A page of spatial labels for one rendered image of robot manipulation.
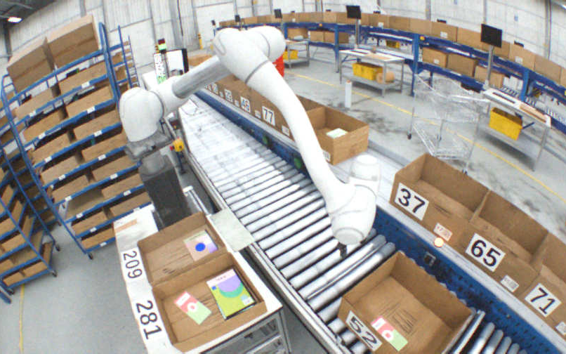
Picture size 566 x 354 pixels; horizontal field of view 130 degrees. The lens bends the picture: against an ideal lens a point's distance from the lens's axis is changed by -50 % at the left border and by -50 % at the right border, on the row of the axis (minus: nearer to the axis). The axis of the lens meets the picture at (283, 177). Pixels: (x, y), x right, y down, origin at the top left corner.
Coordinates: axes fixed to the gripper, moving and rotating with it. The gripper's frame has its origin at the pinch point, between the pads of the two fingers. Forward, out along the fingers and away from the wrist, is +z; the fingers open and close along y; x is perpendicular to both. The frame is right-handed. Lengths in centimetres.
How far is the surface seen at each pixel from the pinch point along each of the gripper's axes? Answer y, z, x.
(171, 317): 76, 10, -18
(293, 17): -479, -69, -710
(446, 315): -7.2, 4.9, 48.0
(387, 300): 2.4, 9.4, 24.8
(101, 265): 152, 86, -150
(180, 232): 57, 8, -60
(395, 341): 13.2, 8.2, 39.6
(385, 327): 11.8, 8.2, 32.7
